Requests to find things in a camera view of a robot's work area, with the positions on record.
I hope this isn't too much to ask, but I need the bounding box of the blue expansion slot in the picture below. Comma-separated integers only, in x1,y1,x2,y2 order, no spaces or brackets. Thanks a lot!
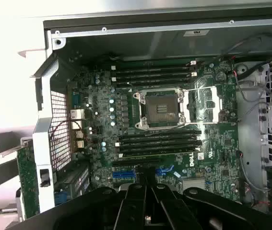
112,167,175,179

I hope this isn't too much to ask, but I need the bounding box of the silver chipset heatsink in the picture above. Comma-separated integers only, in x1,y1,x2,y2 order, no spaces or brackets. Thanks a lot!
182,178,207,190

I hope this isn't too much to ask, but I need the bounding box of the black expansion slot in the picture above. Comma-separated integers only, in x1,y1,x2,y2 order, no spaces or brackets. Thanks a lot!
111,159,166,167

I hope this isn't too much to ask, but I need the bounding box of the black RAM slot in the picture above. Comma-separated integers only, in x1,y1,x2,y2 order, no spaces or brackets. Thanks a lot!
118,130,202,138
120,136,202,144
115,141,202,150
116,71,198,79
110,77,192,87
118,147,201,158
110,66,192,73
116,59,198,67

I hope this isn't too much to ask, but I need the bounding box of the blue card retention clip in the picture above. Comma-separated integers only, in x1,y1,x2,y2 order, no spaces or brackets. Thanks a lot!
55,188,67,206

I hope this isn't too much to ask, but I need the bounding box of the green Dell motherboard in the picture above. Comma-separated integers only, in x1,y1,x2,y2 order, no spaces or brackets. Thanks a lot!
67,57,241,204

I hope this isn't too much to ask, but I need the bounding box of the thin metal locking lever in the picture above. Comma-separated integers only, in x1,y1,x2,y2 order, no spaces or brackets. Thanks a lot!
145,122,206,136
183,86,215,92

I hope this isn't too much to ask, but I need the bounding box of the CPU socket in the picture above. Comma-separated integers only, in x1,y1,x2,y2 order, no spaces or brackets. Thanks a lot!
132,87,187,131

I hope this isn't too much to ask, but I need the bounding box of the metal socket cover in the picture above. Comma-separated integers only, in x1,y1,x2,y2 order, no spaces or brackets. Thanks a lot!
186,85,224,124

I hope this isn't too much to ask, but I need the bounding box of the round coin cell battery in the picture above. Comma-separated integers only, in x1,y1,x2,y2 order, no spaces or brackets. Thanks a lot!
215,71,227,82

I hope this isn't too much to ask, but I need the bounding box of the open black PC case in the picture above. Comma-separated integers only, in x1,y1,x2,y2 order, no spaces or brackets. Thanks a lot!
29,4,272,230

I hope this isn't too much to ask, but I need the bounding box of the black wire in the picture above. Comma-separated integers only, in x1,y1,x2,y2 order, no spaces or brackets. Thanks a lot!
234,57,272,79

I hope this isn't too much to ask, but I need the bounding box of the grey wire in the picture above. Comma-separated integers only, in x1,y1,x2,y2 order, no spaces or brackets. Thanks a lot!
222,33,272,63

